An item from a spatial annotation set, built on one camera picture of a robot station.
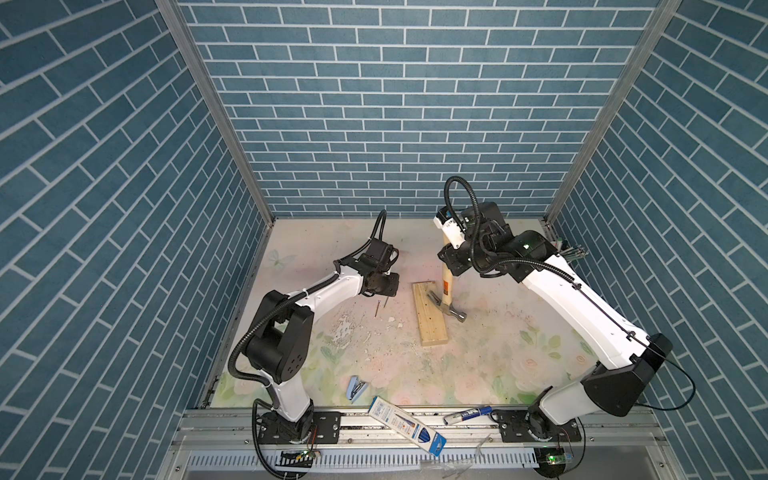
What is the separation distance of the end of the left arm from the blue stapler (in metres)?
0.24

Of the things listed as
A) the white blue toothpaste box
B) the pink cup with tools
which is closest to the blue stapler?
the white blue toothpaste box

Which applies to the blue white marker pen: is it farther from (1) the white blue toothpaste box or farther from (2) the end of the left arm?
(2) the end of the left arm

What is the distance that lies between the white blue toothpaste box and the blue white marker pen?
1.7 inches

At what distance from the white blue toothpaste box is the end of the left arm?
0.29 m

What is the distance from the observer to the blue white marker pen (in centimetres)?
75

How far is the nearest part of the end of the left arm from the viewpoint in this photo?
681 mm

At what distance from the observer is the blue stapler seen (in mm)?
785

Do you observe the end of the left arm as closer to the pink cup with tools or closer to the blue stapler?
the blue stapler

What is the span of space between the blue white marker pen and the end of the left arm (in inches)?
13.7

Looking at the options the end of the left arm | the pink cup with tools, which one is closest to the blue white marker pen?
the end of the left arm

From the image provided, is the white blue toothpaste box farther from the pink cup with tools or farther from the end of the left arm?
the pink cup with tools

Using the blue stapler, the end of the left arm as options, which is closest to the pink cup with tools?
the end of the left arm

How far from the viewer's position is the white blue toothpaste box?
0.72 meters

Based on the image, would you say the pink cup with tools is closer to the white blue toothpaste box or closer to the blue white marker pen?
the blue white marker pen
